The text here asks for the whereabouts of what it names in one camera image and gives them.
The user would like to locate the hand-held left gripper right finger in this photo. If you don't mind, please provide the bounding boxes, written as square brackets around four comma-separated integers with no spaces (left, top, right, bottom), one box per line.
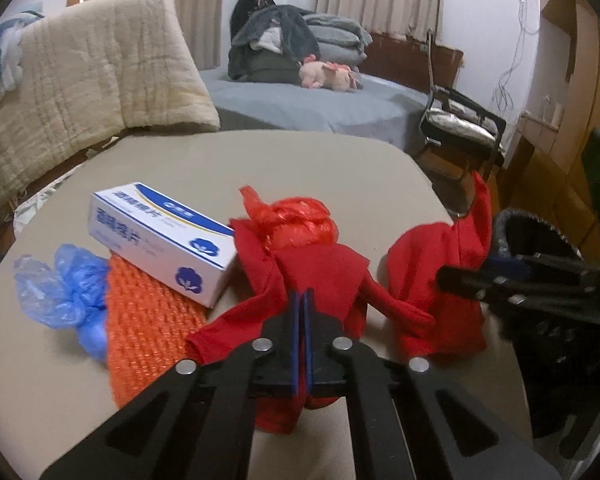
[300,287,564,480]

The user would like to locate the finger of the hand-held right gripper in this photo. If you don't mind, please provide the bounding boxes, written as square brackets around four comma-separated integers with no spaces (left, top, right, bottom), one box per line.
[436,265,531,307]
[489,252,600,283]

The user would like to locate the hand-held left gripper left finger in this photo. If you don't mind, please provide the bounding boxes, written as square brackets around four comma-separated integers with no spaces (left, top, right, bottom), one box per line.
[39,290,301,480]

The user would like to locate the trash bin with black bag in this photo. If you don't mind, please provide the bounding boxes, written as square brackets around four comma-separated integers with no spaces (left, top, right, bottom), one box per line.
[492,208,588,272]

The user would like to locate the red cloth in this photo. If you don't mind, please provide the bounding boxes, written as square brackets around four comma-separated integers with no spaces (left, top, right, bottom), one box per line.
[384,170,493,362]
[186,217,435,435]

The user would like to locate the red plastic bag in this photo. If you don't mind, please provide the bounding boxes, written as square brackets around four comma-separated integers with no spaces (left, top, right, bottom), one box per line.
[238,186,340,253]

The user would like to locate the black metal chair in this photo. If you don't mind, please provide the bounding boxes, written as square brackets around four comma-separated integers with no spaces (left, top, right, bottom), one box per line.
[415,29,507,211]

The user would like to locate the silver seat cushion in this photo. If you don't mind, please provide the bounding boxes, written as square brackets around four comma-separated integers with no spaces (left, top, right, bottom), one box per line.
[426,107,499,144]

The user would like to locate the orange knitted cloth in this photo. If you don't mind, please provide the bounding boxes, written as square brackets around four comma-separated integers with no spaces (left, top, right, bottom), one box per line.
[102,252,211,408]

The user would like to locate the white and blue box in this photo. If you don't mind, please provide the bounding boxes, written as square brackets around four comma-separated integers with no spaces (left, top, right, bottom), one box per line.
[87,181,238,309]

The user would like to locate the wooden wardrobe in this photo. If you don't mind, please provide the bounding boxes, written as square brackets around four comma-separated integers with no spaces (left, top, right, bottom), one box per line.
[505,0,600,261]

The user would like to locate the blue plastic shoe cover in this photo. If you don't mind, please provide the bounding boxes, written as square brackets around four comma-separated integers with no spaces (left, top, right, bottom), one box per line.
[12,243,112,362]

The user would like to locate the wooden headboard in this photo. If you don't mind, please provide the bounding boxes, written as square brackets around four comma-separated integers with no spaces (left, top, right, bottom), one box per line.
[365,32,465,94]

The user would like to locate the bed with grey sheet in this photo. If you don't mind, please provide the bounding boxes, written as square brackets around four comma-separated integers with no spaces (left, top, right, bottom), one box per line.
[200,67,431,154]

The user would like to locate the pink plush toy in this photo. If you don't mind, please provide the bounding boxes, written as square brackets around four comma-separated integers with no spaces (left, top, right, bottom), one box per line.
[299,57,364,92]

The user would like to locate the grey folded duvet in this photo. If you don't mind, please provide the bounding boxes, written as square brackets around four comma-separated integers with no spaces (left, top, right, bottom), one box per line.
[302,12,374,59]

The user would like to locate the beige quilt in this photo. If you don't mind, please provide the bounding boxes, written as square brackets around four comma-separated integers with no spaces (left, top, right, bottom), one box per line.
[0,0,221,204]

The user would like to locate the blue and white scalloped cloth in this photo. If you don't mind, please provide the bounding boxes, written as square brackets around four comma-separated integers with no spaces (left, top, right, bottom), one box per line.
[0,2,46,92]

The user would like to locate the hanging wall cables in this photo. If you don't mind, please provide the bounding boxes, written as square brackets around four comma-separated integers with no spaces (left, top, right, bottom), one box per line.
[495,0,542,107]

